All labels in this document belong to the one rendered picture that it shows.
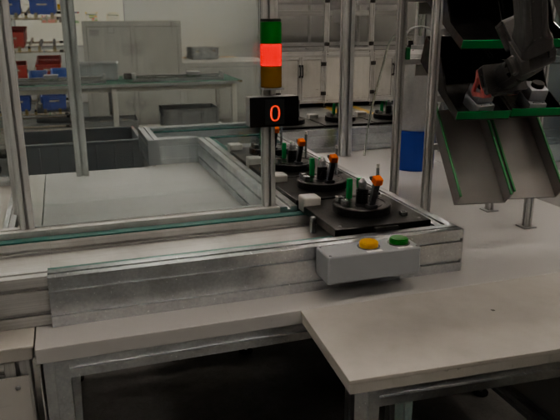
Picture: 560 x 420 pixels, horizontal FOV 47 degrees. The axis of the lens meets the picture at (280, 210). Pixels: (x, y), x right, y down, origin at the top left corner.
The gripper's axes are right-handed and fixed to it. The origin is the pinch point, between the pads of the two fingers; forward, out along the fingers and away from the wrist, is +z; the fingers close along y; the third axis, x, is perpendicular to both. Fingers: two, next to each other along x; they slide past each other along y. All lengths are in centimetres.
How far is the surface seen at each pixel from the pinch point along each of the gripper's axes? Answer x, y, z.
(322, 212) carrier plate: 20.6, 38.4, 17.1
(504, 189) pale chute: 22.9, -4.4, 6.6
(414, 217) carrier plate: 25.8, 19.2, 8.9
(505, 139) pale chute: 9.3, -13.6, 15.0
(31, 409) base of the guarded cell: 50, 106, 1
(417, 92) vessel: -24, -27, 79
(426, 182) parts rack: 16.7, 9.3, 18.4
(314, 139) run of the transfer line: -23, -1, 126
